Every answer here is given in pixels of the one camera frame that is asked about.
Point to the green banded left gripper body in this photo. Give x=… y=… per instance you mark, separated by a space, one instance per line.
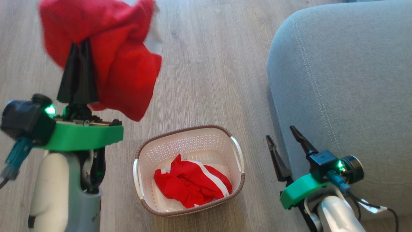
x=83 y=137

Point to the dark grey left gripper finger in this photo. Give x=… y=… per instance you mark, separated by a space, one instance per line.
x=70 y=80
x=88 y=80

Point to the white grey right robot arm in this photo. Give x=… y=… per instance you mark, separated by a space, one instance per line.
x=338 y=212

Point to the red garment with white stripe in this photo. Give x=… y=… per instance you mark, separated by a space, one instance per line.
x=190 y=183

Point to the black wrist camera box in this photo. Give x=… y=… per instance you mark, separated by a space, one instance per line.
x=322 y=161
x=22 y=119

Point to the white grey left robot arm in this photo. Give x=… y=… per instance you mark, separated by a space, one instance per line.
x=51 y=193

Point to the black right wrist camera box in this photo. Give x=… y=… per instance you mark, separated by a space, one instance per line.
x=322 y=161

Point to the white laundry basket, brown rim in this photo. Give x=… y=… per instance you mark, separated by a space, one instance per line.
x=193 y=141

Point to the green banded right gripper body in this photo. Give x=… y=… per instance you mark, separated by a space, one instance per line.
x=299 y=190

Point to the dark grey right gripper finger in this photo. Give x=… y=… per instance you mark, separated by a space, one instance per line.
x=279 y=164
x=304 y=143

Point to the grey fabric sofa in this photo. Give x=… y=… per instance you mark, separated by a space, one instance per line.
x=347 y=80

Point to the plain red garment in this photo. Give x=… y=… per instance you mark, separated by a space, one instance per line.
x=122 y=64

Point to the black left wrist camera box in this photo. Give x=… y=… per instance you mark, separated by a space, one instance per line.
x=22 y=119

